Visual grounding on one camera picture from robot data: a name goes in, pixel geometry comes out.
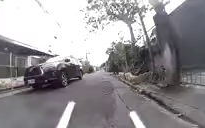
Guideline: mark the green bushes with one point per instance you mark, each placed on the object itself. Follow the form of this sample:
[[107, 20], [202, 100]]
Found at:
[[123, 58]]

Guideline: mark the grey asphalt road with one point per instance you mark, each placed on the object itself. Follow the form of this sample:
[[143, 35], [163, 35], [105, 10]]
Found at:
[[96, 96]]

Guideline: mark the dark car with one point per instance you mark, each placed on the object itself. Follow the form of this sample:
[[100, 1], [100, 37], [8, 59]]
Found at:
[[53, 71]]

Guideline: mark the tall tree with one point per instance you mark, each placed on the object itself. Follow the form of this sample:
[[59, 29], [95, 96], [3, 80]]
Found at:
[[131, 20]]

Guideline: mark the robot's own part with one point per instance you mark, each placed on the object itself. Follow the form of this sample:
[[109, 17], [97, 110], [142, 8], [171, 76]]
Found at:
[[136, 119], [66, 115]]

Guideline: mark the grey concrete pavement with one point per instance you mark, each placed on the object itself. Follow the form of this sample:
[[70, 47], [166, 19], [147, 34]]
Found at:
[[190, 100]]

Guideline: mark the metal railing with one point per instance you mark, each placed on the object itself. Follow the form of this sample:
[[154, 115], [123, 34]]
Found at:
[[198, 78]]

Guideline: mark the low building with canopy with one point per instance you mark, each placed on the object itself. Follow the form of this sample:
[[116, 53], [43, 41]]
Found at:
[[3, 60]]

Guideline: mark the concrete kerb strip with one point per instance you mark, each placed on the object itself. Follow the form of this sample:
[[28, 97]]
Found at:
[[3, 92]]

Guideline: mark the dark grey wall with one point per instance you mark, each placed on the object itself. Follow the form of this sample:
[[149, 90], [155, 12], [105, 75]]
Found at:
[[193, 36]]

